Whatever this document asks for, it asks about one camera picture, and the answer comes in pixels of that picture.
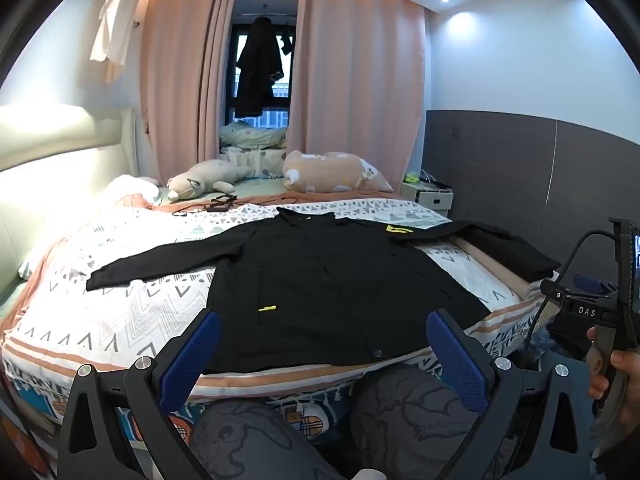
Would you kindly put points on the pink curtain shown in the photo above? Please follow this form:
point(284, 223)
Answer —
point(355, 85)
point(185, 85)

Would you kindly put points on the orange plush pillow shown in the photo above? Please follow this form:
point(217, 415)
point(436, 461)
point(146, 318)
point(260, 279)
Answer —
point(320, 172)

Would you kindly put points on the cream padded headboard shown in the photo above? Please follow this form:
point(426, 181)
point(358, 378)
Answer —
point(60, 160)

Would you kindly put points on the pale green quilt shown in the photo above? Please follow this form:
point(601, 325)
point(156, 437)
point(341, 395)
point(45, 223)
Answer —
point(250, 135)

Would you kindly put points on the white nightstand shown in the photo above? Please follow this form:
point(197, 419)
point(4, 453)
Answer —
point(432, 197)

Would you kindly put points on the hanging black coat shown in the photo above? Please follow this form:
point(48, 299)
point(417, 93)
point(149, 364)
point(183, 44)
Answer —
point(257, 70)

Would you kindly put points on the small hanging dark garment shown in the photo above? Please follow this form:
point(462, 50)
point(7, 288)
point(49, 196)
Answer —
point(286, 40)

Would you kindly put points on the cartoon print bed sheet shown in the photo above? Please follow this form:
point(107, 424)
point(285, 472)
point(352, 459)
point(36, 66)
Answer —
point(300, 412)

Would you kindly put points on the black long-sleeved shirt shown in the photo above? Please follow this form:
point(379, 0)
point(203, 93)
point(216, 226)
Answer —
point(325, 280)

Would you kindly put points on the person's leg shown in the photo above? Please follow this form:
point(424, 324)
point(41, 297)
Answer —
point(420, 415)
point(260, 440)

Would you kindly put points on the grey plush toy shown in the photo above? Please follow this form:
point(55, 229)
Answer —
point(205, 180)

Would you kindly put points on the orange bed sheet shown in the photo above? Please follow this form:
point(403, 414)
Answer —
point(260, 195)

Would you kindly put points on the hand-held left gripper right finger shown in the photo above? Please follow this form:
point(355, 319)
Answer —
point(455, 360)

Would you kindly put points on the person's left leg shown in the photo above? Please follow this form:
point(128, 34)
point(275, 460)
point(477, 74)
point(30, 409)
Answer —
point(260, 440)

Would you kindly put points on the person's right leg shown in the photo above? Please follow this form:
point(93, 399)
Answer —
point(420, 415)

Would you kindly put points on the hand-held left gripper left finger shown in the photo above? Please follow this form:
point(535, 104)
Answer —
point(192, 360)

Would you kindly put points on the white pillow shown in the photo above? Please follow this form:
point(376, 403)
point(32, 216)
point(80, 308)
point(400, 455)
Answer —
point(130, 185)

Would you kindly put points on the person's right forearm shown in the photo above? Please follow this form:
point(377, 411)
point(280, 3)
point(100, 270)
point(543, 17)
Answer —
point(627, 460)

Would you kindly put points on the hanging white garment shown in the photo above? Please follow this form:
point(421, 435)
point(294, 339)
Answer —
point(117, 15)

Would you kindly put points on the person's right hand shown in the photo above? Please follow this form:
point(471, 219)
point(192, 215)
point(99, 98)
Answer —
point(597, 380)

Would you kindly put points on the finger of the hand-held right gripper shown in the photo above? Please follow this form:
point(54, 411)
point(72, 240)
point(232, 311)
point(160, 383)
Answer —
point(591, 284)
point(554, 292)

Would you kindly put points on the folded black clothes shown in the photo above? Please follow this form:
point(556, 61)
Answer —
point(515, 255)

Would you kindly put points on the beige folded mat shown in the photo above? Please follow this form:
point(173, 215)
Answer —
point(492, 272)

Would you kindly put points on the bed with patterned duvet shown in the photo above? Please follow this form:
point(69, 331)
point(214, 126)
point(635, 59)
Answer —
point(150, 305)

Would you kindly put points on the patterned pillow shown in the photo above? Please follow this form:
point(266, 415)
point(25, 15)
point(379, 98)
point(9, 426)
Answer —
point(374, 176)

